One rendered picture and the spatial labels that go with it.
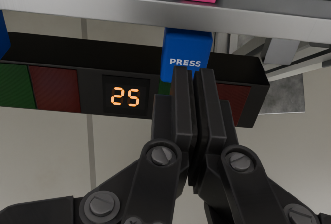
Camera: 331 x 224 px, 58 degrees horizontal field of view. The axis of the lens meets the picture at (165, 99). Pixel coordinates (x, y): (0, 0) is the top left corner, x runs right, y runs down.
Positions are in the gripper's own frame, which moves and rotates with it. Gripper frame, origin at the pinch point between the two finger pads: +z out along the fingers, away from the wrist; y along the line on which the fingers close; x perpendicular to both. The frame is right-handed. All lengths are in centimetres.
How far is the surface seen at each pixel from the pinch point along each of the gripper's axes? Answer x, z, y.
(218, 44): -18.4, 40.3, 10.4
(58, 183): -66, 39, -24
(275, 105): -46, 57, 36
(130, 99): -4.8, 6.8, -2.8
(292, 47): -1.1, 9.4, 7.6
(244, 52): -10.7, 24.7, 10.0
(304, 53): -3.7, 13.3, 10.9
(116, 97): -4.7, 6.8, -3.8
